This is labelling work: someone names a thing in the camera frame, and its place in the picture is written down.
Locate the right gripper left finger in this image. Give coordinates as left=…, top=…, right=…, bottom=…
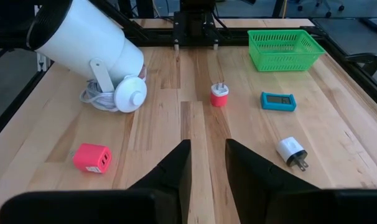
left=128, top=139, right=193, bottom=224

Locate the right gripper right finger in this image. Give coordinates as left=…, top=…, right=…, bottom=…
left=225, top=139, right=320, bottom=224

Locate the white and black charger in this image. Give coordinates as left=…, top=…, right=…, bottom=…
left=275, top=136, right=310, bottom=172

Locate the red and white charger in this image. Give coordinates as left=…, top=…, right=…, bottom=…
left=210, top=81, right=230, bottom=108

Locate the teal digital timer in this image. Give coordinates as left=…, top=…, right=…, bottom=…
left=260, top=91, right=297, bottom=113

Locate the black office chair base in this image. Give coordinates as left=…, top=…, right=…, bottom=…
left=296, top=0, right=345, bottom=18

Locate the green plastic basket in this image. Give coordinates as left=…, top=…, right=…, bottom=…
left=247, top=29, right=327, bottom=73

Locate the white cup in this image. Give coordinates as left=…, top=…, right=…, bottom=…
left=26, top=0, right=148, bottom=113

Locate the white coiled power cable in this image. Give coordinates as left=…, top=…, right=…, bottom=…
left=79, top=79, right=119, bottom=112

